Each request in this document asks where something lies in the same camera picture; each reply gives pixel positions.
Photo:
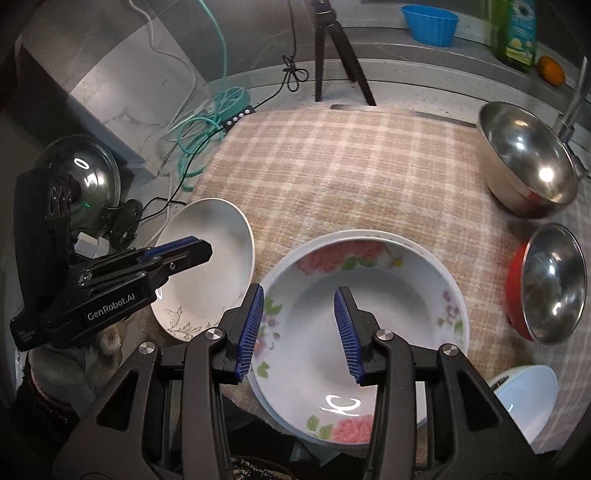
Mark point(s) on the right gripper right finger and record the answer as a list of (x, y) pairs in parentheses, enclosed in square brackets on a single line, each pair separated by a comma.
[(435, 416)]

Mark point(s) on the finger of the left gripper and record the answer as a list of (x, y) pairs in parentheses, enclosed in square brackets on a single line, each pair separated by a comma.
[(184, 249), (157, 273)]

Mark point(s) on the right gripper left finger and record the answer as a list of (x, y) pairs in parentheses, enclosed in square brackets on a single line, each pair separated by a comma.
[(120, 437)]

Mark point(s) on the white plate gold leaf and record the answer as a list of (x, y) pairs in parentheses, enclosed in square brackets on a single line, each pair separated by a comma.
[(195, 299)]

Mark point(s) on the white pale blue bowl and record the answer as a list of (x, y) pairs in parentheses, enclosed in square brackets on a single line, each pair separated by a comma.
[(529, 394)]

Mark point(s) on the large pink floral plate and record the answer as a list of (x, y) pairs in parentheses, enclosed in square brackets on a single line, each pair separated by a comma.
[(438, 276)]

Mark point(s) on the small steel red bowl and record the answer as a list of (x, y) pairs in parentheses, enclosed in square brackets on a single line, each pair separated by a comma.
[(546, 286)]

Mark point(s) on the large steel bowl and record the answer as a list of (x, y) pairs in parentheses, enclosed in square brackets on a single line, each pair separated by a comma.
[(524, 164)]

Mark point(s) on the chrome kitchen faucet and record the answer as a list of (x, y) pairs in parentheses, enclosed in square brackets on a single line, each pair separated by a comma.
[(564, 125)]

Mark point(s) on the left gloved hand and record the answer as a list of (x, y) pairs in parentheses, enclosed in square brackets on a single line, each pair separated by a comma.
[(76, 374)]

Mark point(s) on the white charger plug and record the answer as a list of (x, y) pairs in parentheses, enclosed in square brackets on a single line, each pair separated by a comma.
[(90, 247)]

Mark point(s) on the glass pot lid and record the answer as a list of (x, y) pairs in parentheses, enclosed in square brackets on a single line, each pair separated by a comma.
[(95, 170)]

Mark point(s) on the black power strip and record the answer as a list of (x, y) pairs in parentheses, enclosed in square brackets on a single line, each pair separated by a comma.
[(229, 122)]

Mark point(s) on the checkered beige table cloth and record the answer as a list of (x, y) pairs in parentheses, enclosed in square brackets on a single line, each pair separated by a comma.
[(300, 174)]

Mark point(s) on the black tripod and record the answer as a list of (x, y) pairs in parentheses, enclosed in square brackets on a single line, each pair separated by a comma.
[(327, 23)]

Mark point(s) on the blue silicone cup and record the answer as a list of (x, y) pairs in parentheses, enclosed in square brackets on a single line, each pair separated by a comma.
[(431, 25)]

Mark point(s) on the orange fruit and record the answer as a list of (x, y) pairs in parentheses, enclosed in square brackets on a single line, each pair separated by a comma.
[(551, 71)]

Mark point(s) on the green dish soap bottle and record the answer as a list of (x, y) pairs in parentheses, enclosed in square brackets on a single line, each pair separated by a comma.
[(514, 33)]

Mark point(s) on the black clamp mount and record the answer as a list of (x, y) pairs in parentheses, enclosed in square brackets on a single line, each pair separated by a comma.
[(121, 223)]

